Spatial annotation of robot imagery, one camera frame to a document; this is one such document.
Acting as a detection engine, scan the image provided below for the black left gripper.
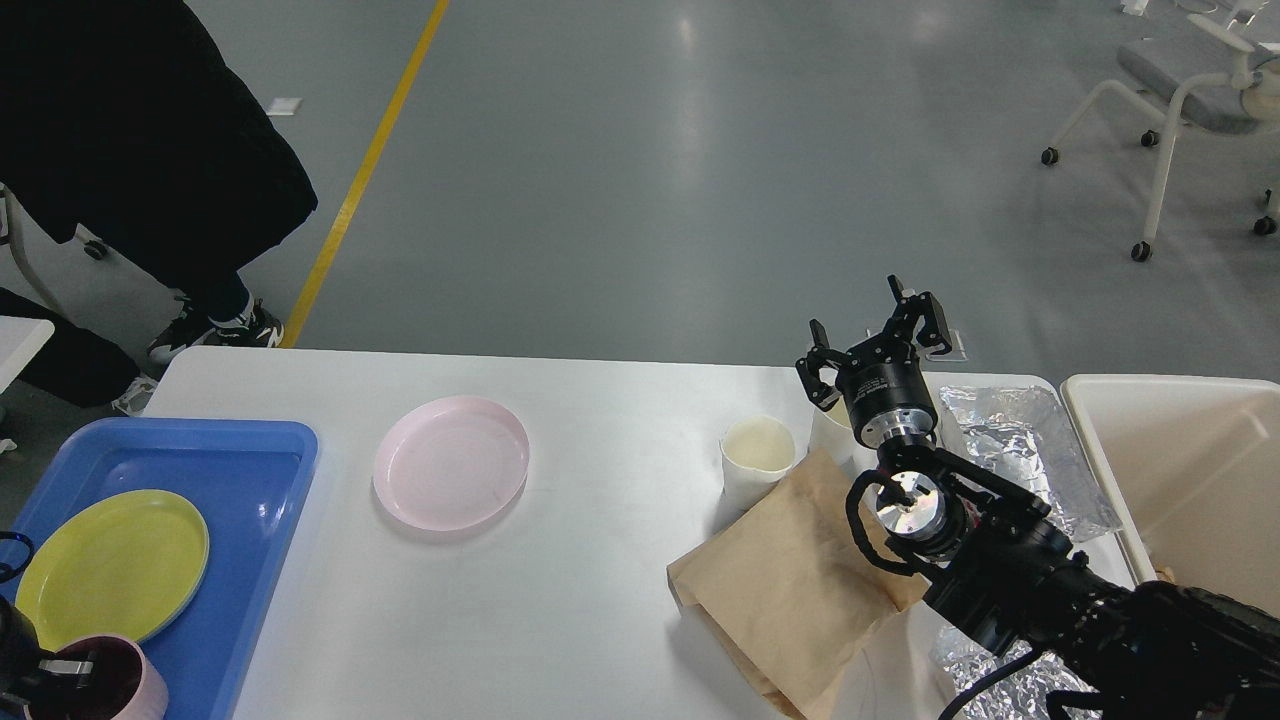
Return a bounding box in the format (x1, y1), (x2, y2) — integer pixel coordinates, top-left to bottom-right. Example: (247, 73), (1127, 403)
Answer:
(1, 597), (101, 714)

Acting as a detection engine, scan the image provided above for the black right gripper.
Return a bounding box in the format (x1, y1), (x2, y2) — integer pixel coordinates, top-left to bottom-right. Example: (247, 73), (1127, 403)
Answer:
(795, 275), (954, 448)

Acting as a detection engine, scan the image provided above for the pink mug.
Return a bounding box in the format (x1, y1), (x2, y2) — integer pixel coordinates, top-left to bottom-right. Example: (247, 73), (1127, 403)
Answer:
(20, 634), (169, 719)

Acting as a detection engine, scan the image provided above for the pink plate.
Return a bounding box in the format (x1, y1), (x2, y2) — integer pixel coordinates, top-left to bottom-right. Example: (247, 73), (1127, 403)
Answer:
(372, 395), (531, 533)

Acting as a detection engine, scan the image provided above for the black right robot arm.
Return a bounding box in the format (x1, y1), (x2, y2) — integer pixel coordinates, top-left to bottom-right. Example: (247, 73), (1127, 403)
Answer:
(796, 275), (1279, 719)

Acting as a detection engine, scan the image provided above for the white floor socket plate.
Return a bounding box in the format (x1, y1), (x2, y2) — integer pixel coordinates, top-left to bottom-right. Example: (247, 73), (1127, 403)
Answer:
(924, 328), (968, 363)

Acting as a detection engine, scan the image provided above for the white paper cup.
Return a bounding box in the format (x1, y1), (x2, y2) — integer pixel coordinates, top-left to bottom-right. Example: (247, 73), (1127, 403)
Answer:
(719, 415), (796, 512)
(806, 398), (877, 478)

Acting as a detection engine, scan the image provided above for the yellow plate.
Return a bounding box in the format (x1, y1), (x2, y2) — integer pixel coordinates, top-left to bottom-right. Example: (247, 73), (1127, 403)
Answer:
(14, 489), (211, 650)

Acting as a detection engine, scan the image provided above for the crumpled aluminium foil sheet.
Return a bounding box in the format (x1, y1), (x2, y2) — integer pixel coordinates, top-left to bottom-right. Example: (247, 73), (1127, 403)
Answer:
(936, 386), (1121, 543)

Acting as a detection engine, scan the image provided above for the brown paper bag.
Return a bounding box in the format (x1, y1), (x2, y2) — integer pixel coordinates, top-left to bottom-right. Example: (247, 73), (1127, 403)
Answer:
(667, 450), (925, 719)

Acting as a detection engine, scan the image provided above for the blue plastic tray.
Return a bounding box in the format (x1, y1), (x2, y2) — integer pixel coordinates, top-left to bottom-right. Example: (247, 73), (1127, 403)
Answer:
(10, 418), (317, 719)

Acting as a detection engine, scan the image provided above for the person in black trousers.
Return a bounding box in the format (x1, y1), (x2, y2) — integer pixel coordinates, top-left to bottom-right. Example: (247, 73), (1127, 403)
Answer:
(1, 288), (157, 416)

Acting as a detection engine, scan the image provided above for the beige plastic bin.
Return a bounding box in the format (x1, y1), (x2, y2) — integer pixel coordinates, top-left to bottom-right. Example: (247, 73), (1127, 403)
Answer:
(1060, 374), (1279, 614)

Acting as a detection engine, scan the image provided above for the white side table corner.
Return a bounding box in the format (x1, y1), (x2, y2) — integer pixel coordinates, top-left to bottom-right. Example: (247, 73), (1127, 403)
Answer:
(0, 315), (55, 393)

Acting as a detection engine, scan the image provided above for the aluminium foil piece lower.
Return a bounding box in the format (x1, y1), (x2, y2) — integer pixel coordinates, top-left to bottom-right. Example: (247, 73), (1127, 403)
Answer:
(931, 626), (1094, 719)

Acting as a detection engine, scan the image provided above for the white chair left edge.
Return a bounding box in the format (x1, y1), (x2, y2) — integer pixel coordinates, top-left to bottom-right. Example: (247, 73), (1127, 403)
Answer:
(1, 184), (111, 315)

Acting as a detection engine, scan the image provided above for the white grey office chair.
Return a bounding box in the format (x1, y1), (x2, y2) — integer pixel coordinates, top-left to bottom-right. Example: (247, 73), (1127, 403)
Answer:
(1039, 1), (1279, 263)

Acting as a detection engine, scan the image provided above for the person in long black coat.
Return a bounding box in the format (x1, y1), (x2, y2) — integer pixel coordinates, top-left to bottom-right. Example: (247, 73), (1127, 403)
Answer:
(1, 1), (317, 364)

